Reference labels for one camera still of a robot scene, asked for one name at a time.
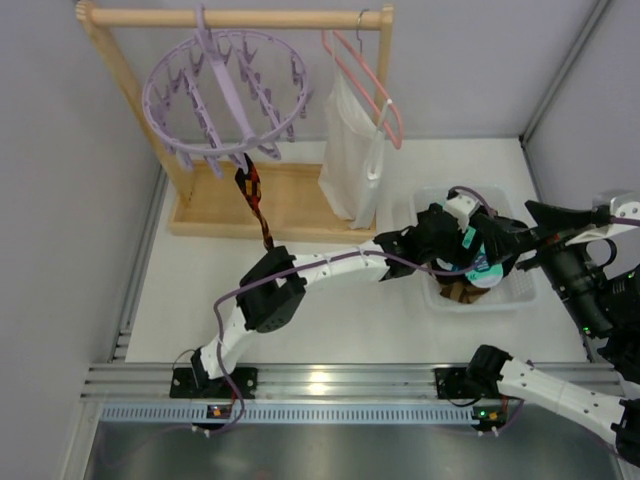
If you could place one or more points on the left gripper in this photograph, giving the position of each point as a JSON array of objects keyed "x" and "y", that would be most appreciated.
[{"x": 473, "y": 226}]

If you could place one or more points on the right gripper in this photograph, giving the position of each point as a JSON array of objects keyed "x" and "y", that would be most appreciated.
[{"x": 545, "y": 248}]

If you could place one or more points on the teal patterned sock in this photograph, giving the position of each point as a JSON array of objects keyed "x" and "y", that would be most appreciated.
[
  {"x": 484, "y": 275},
  {"x": 460, "y": 248}
]

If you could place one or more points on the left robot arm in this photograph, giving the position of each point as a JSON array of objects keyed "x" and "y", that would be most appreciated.
[{"x": 269, "y": 295}]

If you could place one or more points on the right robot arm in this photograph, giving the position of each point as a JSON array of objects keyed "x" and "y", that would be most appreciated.
[{"x": 615, "y": 420}]

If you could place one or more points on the pink clothes hanger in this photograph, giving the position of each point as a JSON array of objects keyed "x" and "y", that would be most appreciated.
[{"x": 367, "y": 84}]

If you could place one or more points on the purple round clip hanger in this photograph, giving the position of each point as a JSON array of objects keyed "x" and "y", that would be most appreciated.
[{"x": 226, "y": 55}]

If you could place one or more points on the white plastic basket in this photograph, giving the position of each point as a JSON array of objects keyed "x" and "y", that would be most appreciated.
[{"x": 516, "y": 290}]

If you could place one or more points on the white hanging cloth bag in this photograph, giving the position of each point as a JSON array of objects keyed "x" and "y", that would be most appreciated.
[{"x": 353, "y": 157}]

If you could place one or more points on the wooden clothes rack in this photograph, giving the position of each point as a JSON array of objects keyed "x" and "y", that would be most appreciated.
[{"x": 210, "y": 206}]

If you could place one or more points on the hanging red argyle sock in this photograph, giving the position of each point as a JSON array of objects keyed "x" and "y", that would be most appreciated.
[{"x": 249, "y": 184}]

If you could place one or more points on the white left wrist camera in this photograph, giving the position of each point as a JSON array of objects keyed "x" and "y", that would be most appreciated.
[{"x": 461, "y": 208}]

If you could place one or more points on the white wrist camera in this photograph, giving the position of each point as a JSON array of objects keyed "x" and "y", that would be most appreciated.
[
  {"x": 619, "y": 210},
  {"x": 461, "y": 208}
]

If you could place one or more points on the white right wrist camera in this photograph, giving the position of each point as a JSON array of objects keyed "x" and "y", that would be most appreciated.
[{"x": 619, "y": 210}]

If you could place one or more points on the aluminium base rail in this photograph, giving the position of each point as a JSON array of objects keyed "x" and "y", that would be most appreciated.
[{"x": 320, "y": 394}]

